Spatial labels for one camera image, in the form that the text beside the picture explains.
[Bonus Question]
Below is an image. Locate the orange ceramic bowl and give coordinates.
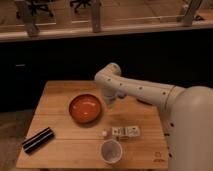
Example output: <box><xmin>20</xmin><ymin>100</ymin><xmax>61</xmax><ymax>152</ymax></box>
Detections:
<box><xmin>69</xmin><ymin>94</ymin><xmax>102</xmax><ymax>124</ymax></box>

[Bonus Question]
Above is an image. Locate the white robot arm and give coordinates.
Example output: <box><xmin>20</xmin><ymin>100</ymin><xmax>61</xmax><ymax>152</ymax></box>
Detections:
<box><xmin>94</xmin><ymin>63</ymin><xmax>213</xmax><ymax>171</ymax></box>

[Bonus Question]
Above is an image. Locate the small white round object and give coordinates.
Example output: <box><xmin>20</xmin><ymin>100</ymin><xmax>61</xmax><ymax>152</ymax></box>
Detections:
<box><xmin>102</xmin><ymin>131</ymin><xmax>108</xmax><ymax>137</ymax></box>

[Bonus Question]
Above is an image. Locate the white paper cup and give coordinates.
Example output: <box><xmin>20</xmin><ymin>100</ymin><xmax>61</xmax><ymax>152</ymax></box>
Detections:
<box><xmin>100</xmin><ymin>139</ymin><xmax>123</xmax><ymax>164</ymax></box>

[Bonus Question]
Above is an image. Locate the black striped rectangular case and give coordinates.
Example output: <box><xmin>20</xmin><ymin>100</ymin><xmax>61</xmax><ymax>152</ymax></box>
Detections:
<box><xmin>22</xmin><ymin>127</ymin><xmax>55</xmax><ymax>154</ymax></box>

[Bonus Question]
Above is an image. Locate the right black office chair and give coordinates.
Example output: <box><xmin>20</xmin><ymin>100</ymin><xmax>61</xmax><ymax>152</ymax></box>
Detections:
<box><xmin>69</xmin><ymin>0</ymin><xmax>91</xmax><ymax>13</ymax></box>

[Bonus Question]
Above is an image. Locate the black office chair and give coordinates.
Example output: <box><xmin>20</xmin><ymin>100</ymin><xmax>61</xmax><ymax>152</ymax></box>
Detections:
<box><xmin>69</xmin><ymin>0</ymin><xmax>91</xmax><ymax>13</ymax></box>
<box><xmin>16</xmin><ymin>0</ymin><xmax>53</xmax><ymax>19</ymax></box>

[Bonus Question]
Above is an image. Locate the left black office chair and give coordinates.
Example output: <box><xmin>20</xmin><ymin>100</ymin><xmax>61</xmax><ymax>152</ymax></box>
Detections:
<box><xmin>16</xmin><ymin>0</ymin><xmax>53</xmax><ymax>19</ymax></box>

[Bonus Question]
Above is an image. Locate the middle metal railing post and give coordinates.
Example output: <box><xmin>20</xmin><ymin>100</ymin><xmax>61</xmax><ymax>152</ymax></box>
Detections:
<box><xmin>91</xmin><ymin>0</ymin><xmax>101</xmax><ymax>33</ymax></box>

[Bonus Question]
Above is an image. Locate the metal railing post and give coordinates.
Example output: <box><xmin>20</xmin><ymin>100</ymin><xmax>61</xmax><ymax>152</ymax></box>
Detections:
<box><xmin>14</xmin><ymin>0</ymin><xmax>39</xmax><ymax>37</ymax></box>
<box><xmin>91</xmin><ymin>0</ymin><xmax>101</xmax><ymax>33</ymax></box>
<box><xmin>181</xmin><ymin>0</ymin><xmax>202</xmax><ymax>27</ymax></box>

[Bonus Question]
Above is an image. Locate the left metal railing post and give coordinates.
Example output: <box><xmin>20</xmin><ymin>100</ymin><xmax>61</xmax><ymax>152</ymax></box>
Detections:
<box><xmin>14</xmin><ymin>0</ymin><xmax>39</xmax><ymax>37</ymax></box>

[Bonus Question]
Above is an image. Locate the right metal railing post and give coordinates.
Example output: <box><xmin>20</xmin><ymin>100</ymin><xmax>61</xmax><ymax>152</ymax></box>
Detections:
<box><xmin>181</xmin><ymin>0</ymin><xmax>202</xmax><ymax>27</ymax></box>

